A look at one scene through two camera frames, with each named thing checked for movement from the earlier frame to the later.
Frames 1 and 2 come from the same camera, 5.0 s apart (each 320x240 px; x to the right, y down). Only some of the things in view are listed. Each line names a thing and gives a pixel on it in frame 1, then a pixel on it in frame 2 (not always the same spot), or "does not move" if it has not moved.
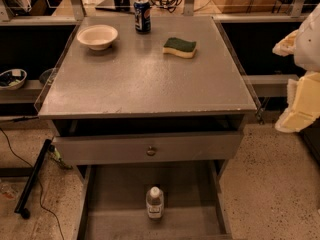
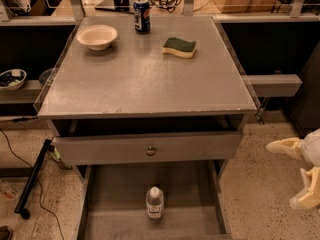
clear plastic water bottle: (154, 203) does not move
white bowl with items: (12, 79) does not move
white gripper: (309, 47) -> (312, 148)
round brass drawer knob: (151, 151) does not move
